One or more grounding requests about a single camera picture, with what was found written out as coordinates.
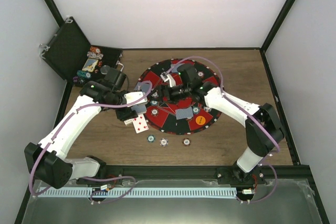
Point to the clear acrylic dealer button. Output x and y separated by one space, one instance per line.
105 69

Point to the blue playing card box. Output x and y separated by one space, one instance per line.
90 65

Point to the white card box tray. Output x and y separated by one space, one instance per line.
127 122

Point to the card dealt seat one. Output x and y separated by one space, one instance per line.
184 113

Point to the five of diamonds card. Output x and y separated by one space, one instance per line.
140 124

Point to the blue orange 10 chip stack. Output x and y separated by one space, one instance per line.
164 142

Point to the orange big blind button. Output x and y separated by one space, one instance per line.
200 120

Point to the blue orange 10 chip row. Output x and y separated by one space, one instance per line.
94 55

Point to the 10 chips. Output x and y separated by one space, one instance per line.
155 94

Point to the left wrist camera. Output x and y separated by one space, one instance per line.
115 78

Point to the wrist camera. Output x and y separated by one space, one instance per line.
187 73
115 78

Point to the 50 chips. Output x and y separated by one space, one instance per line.
154 103

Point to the blue green 50 chip row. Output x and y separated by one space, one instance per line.
83 74

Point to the black poker chip case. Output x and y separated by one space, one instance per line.
66 53

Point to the blue green 50 chip stack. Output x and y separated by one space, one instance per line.
151 138

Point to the red chips seat two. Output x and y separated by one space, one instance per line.
154 112

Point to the chrome case handle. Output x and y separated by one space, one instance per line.
121 65

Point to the round red black poker mat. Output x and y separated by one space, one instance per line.
166 120

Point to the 50 chips mat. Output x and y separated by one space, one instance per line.
195 110

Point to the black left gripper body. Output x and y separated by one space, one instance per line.
122 115

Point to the red brown chip stack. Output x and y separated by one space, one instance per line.
186 142

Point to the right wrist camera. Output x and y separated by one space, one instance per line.
187 73

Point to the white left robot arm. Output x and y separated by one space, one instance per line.
47 160

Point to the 10 chips mat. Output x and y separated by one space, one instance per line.
207 109

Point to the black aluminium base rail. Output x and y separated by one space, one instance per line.
224 175

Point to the red orange chip row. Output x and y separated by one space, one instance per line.
95 49

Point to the light blue slotted strip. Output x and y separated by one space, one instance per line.
86 192

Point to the card dealt seat four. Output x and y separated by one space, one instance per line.
144 87

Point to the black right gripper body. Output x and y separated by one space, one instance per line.
174 96

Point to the red chips seat seven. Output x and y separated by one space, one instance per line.
200 74

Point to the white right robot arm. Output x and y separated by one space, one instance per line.
264 130

